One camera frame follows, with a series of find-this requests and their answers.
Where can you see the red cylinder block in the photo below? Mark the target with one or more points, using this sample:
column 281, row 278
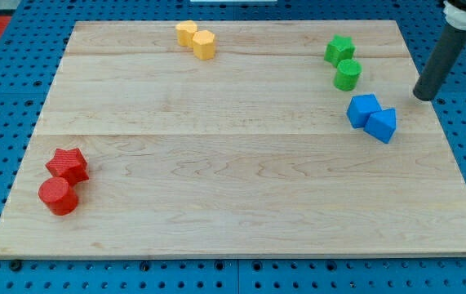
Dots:
column 58, row 195

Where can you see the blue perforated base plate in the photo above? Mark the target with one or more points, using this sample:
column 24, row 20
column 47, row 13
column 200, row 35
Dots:
column 30, row 51

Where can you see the blue triangular prism block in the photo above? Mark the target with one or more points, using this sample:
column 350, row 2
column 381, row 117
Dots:
column 382, row 125

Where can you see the white rod mount collar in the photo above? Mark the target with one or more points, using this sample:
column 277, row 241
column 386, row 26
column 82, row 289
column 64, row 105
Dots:
column 454, row 16

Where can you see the wooden board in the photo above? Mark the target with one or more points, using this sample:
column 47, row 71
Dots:
column 247, row 155

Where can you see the green cylinder block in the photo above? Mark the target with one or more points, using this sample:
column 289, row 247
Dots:
column 347, row 74

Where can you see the green star block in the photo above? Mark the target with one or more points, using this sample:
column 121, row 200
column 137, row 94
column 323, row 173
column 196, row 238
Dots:
column 339, row 48

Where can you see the red star block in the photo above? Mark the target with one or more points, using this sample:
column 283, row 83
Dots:
column 69, row 164

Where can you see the blue cube block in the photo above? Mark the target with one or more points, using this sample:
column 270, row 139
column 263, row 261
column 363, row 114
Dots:
column 360, row 108

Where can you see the yellow hexagon block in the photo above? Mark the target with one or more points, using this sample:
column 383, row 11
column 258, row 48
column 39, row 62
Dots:
column 204, row 45

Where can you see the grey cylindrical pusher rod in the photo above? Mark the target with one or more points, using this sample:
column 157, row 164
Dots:
column 440, row 62

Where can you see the yellow pentagon block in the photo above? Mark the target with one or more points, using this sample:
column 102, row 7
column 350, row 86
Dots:
column 185, row 31

